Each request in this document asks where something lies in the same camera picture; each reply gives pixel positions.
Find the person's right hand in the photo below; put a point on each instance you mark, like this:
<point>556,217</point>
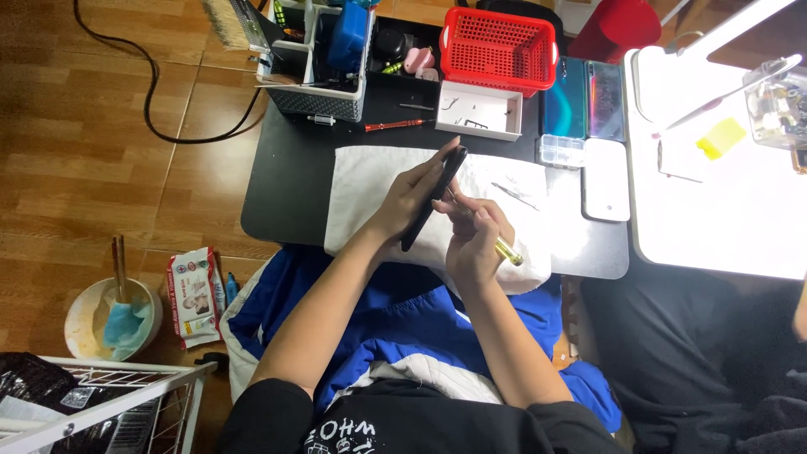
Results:
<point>476,249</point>

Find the person's left hand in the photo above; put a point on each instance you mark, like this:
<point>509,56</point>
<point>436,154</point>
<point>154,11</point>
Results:
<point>406,195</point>

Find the person's right fingers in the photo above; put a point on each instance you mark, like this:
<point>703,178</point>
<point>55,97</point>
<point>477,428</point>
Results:
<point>479,217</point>

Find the person's left fingers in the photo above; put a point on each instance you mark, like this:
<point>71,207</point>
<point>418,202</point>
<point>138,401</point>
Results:
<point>435,165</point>

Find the black phone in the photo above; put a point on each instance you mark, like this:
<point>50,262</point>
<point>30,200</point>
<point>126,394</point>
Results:
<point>456,161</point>

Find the metal tweezers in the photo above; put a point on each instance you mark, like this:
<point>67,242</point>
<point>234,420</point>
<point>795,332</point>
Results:
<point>514,195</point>

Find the small black tool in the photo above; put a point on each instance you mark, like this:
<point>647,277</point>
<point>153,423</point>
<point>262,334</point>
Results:
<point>416,106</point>

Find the white shallow box with parts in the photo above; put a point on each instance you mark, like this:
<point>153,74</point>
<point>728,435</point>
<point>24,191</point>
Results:
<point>479,113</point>

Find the white towel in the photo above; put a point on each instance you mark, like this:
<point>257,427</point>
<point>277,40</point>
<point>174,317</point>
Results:
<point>365,202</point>

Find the clear compartment parts box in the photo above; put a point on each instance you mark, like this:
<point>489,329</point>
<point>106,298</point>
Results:
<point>561,151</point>

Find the small white cylinder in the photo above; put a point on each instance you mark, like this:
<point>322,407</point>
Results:
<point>321,120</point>

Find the blue and white jacket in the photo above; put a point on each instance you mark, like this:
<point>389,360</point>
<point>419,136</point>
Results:
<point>403,315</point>

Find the black tray with small items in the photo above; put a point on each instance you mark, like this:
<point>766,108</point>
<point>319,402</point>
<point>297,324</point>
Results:
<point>391,44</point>

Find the white phone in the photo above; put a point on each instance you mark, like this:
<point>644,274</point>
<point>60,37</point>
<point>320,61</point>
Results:
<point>605,183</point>

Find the red plastic basket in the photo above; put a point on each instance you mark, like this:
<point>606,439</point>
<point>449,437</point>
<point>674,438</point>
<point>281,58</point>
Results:
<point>498,50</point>

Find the white tool organizer caddy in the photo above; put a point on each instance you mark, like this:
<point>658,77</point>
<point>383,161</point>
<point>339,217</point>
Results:
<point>315,94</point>

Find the teal phone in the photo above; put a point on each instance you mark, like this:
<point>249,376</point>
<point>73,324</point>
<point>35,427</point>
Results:
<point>565,101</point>

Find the iridescent phone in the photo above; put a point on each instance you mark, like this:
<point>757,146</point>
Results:
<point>605,101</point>

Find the person's black shirt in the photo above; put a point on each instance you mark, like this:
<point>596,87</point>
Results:
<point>410,422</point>

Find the red stool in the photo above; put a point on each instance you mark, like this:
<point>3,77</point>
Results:
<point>615,28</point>

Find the blue marker pen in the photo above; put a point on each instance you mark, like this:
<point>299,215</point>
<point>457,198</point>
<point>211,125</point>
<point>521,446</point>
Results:
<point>232,289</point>

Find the white lit work table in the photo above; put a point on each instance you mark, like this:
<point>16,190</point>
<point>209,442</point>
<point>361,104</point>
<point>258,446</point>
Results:
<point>725,214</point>

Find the bristle brush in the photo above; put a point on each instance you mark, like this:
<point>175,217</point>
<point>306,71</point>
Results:
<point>227,25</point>

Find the white stick with pink tip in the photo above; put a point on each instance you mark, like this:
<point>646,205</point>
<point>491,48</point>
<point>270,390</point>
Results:
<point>712,104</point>

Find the wet wipes pack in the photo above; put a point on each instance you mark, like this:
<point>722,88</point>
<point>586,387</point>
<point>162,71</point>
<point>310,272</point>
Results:
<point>192,299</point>

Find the white desk lamp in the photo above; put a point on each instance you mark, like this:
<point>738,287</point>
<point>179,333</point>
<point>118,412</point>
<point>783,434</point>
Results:
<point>725,28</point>

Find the clear plastic container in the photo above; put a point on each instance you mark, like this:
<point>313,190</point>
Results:
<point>778,107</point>

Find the wooden chopsticks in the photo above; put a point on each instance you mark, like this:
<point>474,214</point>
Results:
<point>118,265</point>

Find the blue cloth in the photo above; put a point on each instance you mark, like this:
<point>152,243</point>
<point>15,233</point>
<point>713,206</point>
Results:
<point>126,325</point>

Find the white bowl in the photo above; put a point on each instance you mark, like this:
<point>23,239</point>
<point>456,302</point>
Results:
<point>85,321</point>

